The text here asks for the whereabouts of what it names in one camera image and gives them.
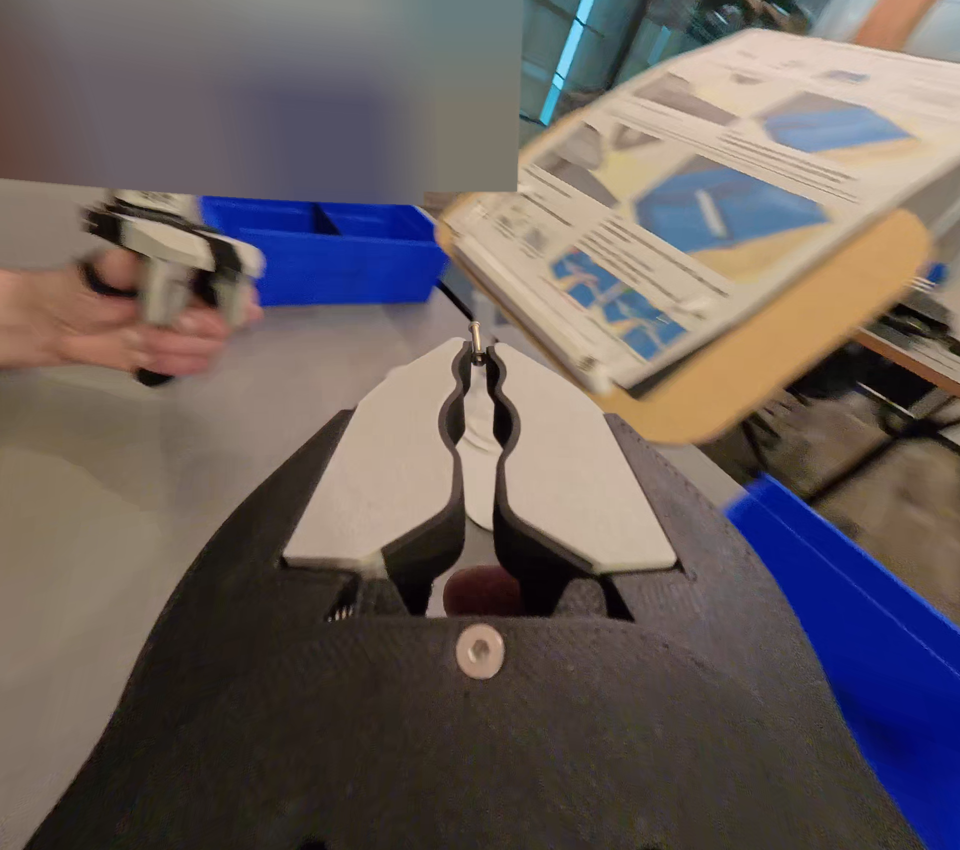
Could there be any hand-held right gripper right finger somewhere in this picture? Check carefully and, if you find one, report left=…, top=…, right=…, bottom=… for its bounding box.
left=486, top=340, right=680, bottom=617

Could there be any grey desk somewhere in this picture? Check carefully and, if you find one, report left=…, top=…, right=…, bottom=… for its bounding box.
left=0, top=178, right=755, bottom=850

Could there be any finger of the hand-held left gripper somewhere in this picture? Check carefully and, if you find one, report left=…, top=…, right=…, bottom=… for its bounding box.
left=212, top=241, right=265, bottom=329
left=120, top=218, right=220, bottom=327

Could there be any wooden table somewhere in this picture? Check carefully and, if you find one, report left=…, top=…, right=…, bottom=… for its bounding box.
left=851, top=280, right=960, bottom=402

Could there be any blue divided plastic bin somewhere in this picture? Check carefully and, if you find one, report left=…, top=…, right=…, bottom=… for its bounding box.
left=198, top=196, right=449, bottom=308

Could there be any person's left hand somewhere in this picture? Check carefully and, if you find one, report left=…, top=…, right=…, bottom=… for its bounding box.
left=0, top=250, right=265, bottom=380

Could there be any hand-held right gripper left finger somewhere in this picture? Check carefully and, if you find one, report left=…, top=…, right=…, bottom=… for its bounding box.
left=282, top=337, right=474, bottom=617

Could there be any white instruction board stand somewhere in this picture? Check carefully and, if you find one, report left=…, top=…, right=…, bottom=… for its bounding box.
left=433, top=28, right=960, bottom=532

